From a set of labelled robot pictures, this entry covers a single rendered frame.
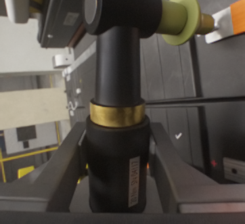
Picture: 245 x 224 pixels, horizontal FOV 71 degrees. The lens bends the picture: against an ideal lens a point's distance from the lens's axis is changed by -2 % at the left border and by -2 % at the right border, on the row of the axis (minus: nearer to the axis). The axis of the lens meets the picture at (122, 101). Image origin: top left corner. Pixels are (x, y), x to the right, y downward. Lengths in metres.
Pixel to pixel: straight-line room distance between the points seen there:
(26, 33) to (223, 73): 4.53
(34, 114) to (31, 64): 1.11
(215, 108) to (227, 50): 0.06
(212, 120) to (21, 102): 4.28
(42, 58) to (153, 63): 4.27
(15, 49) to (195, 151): 4.41
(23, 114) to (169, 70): 4.23
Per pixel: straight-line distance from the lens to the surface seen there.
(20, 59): 4.45
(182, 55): 0.22
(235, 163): 0.21
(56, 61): 1.00
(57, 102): 4.43
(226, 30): 0.20
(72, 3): 0.43
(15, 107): 4.39
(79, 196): 0.18
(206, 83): 0.21
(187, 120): 0.22
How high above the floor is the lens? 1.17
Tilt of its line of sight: 29 degrees down
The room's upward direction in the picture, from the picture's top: 98 degrees counter-clockwise
